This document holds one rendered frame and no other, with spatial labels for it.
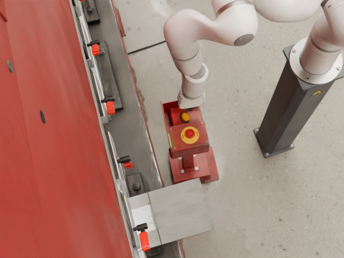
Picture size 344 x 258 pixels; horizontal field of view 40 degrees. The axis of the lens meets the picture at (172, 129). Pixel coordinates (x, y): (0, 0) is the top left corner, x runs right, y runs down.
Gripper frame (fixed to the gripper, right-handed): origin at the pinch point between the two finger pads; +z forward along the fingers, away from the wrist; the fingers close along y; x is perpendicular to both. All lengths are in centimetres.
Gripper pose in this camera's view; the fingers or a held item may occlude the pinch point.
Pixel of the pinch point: (189, 106)
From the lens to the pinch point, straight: 187.4
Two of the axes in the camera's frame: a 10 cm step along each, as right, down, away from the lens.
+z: -0.4, 3.2, 9.5
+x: -2.0, -9.3, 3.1
